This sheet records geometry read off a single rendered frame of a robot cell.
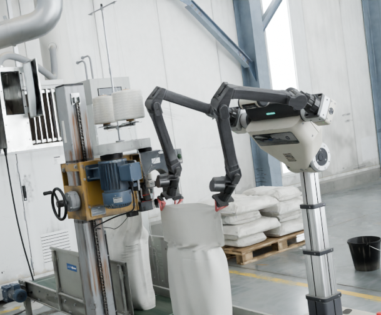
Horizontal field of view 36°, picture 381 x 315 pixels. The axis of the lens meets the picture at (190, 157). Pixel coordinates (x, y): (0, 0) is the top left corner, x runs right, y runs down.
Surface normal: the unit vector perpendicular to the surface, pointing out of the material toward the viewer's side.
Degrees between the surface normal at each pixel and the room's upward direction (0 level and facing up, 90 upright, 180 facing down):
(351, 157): 90
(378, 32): 90
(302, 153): 130
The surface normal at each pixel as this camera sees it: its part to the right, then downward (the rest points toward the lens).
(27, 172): 0.59, -0.04
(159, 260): -0.79, 0.14
